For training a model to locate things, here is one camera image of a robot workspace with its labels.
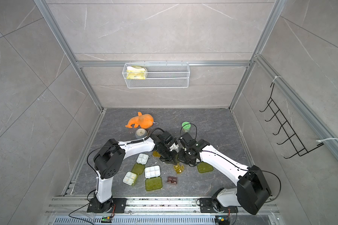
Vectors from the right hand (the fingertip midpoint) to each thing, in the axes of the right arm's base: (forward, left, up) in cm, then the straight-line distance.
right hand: (180, 160), depth 81 cm
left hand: (0, +1, -4) cm, 4 cm away
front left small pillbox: (-7, +30, -8) cm, 32 cm away
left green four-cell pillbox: (+4, +25, -8) cm, 27 cm away
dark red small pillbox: (-9, +5, -8) cm, 13 cm away
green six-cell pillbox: (-1, -15, -8) cm, 17 cm away
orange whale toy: (+32, +25, -2) cm, 40 cm away
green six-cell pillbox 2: (-9, +16, -9) cm, 21 cm away
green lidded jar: (+28, -7, -4) cm, 29 cm away
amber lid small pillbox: (+8, +16, -9) cm, 20 cm away
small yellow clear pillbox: (-2, +1, -8) cm, 8 cm away
